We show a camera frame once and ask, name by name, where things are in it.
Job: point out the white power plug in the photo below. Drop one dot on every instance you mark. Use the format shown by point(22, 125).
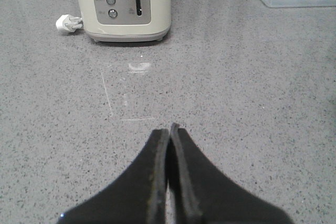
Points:
point(68, 24)

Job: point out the cream toaster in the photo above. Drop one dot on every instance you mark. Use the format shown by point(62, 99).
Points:
point(126, 20)

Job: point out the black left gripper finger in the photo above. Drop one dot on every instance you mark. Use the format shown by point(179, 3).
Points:
point(138, 195)

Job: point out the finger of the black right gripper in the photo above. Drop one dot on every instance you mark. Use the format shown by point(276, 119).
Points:
point(203, 194)

